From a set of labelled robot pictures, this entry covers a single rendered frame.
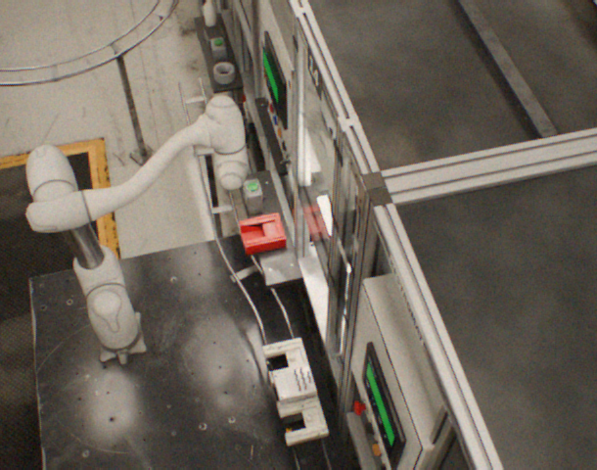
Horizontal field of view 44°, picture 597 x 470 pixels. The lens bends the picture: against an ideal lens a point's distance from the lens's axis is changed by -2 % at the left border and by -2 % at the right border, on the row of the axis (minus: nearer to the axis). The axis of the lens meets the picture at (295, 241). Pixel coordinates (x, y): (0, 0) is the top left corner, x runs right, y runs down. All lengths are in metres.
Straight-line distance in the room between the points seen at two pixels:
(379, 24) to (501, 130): 0.45
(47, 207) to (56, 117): 2.50
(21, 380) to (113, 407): 1.01
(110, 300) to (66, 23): 3.04
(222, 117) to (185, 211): 1.92
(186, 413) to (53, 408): 0.50
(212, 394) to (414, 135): 1.45
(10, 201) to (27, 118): 0.65
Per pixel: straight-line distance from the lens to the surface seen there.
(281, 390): 2.54
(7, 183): 4.52
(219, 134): 2.28
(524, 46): 2.01
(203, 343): 2.92
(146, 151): 4.41
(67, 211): 2.32
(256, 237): 2.86
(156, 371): 2.89
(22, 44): 5.40
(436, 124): 1.76
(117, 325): 2.77
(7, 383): 3.81
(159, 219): 4.13
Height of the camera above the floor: 3.26
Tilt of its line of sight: 55 degrees down
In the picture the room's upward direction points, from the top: 1 degrees counter-clockwise
